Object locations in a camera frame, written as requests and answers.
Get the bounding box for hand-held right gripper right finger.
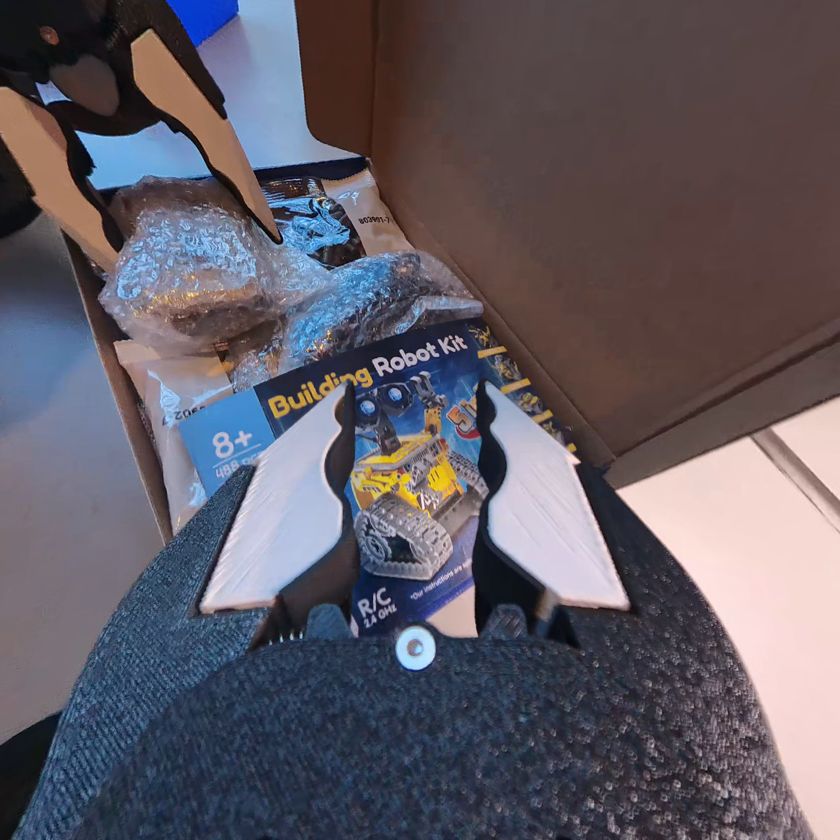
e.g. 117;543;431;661
474;381;631;611

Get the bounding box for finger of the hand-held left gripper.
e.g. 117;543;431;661
0;85;126;274
130;28;284;245

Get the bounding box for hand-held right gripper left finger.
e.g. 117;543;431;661
199;384;361;614

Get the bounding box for blue storage bin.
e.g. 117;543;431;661
164;0;238;48

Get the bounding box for blue robot kit booklet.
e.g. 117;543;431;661
178;320;578;639

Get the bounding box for bag of grey bricks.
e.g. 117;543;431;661
259;172;416;269

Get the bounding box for blue cardboard kit box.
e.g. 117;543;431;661
62;0;840;546

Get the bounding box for grey desk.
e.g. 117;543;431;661
0;0;840;840

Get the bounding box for white labelled parts bag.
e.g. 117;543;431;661
113;338;235;529

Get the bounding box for bubble wrap bag blue parts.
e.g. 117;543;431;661
233;251;484;391

